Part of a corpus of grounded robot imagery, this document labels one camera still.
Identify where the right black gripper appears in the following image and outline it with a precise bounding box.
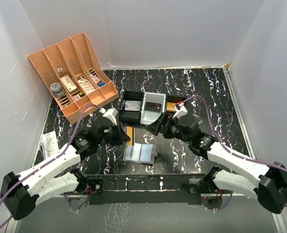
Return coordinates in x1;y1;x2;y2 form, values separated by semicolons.
146;113;191;144

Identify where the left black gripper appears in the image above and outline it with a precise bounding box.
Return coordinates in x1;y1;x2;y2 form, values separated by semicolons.
97;121;130;147

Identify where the tan card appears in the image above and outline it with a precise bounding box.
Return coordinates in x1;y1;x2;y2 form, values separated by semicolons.
126;126;135;146

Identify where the grey leather card holder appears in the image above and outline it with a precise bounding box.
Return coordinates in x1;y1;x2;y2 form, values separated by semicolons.
123;143;157;165

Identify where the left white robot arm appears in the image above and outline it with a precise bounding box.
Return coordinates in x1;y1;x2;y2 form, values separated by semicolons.
0;108;130;220

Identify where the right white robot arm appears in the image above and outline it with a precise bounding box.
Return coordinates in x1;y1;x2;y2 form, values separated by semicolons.
146;104;287;214

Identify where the white middle card tray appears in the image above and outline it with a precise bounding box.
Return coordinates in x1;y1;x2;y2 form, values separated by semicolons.
140;92;167;125

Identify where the gold credit card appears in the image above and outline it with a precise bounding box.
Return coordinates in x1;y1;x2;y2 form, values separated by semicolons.
166;102;176;113

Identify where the black left card tray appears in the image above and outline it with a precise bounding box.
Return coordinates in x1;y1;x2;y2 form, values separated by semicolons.
118;91;144;125

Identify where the black card tray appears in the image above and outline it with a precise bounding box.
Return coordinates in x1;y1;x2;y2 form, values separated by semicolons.
118;91;144;125
166;95;187;118

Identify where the black right card tray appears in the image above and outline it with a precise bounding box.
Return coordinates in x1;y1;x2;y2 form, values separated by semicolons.
166;95;187;118

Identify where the silver credit card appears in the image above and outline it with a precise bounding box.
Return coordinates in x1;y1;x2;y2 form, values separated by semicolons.
124;100;141;112

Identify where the white label card stack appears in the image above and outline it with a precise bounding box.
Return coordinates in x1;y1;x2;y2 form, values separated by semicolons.
76;76;96;95

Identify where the small colourful packet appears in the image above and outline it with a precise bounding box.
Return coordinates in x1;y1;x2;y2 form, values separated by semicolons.
88;69;102;84

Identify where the white patterned paper sheet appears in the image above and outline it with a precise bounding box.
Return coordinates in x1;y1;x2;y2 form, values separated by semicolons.
41;131;59;159

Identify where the round patterned tin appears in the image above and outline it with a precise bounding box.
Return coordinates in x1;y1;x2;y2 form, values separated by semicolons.
50;82;65;98

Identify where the white red box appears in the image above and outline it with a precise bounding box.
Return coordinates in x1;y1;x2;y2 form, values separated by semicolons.
60;75;78;93

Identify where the orange plastic file organizer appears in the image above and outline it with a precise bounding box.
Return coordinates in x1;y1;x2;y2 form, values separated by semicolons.
28;33;118;124

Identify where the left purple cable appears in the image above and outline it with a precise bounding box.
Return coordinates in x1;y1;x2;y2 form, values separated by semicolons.
0;104;105;231

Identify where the purple cable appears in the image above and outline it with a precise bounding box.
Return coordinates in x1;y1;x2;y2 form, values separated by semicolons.
0;104;105;231
178;95;287;211

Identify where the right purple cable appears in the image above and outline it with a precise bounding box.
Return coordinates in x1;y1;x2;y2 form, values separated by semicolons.
178;95;287;211

